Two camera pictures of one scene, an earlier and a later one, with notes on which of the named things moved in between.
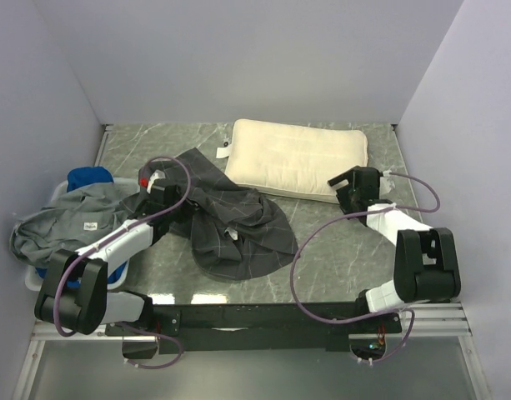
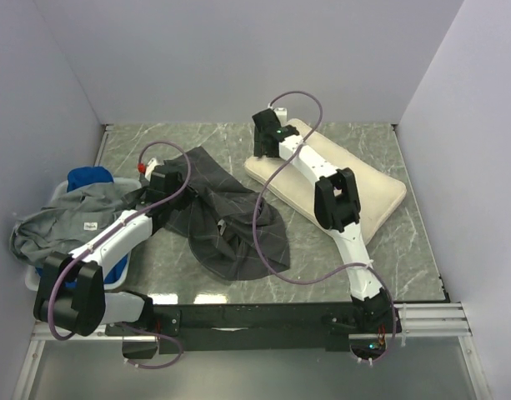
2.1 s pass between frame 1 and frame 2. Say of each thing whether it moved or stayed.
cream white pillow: moved
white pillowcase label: moved
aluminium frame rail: stayed
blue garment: stayed
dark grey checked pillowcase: moved
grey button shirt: stayed
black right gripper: moved
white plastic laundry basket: stayed
